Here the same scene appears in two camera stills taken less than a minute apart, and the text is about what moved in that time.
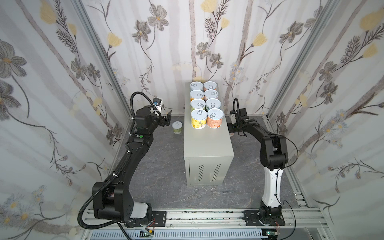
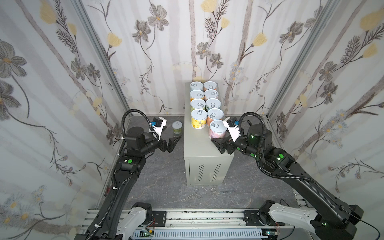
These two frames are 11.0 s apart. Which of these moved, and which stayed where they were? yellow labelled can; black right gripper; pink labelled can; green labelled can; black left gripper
Moved: black left gripper; black right gripper
Stayed: pink labelled can; green labelled can; yellow labelled can
